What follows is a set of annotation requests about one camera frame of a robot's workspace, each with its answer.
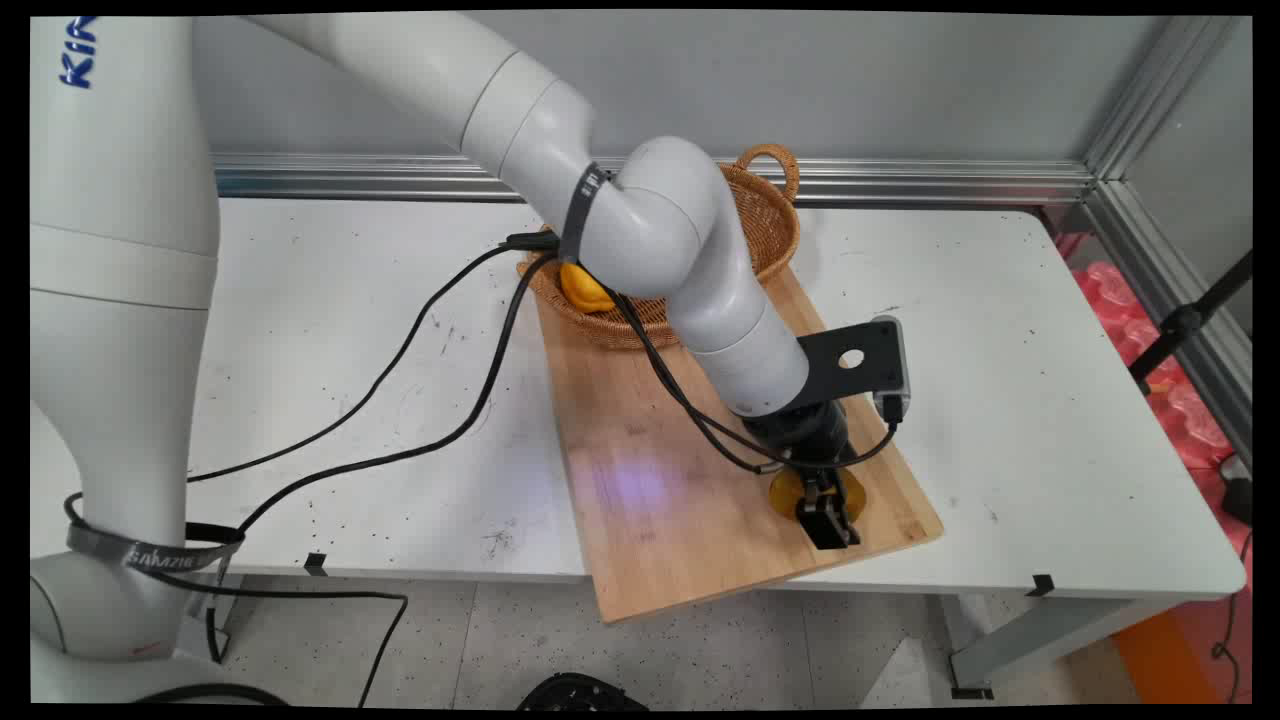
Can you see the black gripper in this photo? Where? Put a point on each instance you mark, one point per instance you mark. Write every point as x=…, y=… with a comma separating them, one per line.
x=800, y=435

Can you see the brown potato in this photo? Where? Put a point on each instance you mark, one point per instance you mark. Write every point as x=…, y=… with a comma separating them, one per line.
x=784, y=495

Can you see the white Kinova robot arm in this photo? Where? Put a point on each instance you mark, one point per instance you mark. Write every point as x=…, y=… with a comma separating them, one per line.
x=120, y=300

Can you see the wooden cutting board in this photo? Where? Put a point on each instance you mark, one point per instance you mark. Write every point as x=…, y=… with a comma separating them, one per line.
x=640, y=520

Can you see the black tape piece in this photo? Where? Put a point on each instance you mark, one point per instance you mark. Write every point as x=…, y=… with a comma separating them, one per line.
x=1042, y=586
x=315, y=564

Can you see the black round floor object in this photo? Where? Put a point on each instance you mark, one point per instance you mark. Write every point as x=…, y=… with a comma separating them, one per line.
x=580, y=692

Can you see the woven wicker basket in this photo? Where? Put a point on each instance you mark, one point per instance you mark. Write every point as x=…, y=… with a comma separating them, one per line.
x=770, y=225

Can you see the yellow bell pepper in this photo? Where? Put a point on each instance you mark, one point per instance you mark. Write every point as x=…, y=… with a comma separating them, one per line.
x=582, y=290

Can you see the orange floor mat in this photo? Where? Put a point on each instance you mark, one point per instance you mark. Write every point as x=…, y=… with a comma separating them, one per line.
x=1165, y=660

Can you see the red bubble wrap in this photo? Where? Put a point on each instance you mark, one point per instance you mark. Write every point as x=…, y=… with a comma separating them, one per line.
x=1180, y=410

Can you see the black tripod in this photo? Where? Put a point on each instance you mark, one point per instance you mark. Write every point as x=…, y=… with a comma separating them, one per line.
x=1180, y=325

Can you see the black tripod foot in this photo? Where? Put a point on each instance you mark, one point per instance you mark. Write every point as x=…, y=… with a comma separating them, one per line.
x=1238, y=490

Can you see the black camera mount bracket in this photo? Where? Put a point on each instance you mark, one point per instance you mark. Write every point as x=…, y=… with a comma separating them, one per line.
x=825, y=375

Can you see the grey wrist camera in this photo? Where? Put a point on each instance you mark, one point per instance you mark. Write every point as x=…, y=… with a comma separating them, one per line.
x=893, y=365

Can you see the white table leg frame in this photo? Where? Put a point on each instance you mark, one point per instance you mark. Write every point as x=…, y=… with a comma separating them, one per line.
x=1040, y=640

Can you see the horizontal aluminium frame rail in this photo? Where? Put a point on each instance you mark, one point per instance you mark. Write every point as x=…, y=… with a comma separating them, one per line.
x=900, y=182

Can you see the angled aluminium frame rail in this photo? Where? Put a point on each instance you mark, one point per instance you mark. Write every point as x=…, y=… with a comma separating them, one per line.
x=1150, y=230

